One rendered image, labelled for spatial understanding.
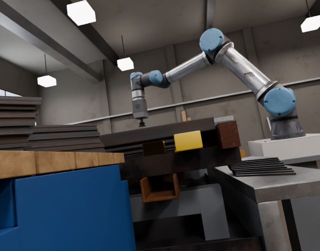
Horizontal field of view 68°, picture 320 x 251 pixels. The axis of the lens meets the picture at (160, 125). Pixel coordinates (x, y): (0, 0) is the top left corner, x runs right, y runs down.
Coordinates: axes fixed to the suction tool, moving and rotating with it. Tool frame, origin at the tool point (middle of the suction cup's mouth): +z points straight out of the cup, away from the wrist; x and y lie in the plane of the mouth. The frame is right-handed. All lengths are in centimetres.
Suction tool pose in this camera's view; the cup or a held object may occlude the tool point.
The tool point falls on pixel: (142, 126)
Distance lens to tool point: 138.1
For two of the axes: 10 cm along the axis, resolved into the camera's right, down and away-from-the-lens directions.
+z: 1.3, 9.9, -1.1
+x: 9.6, -1.5, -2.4
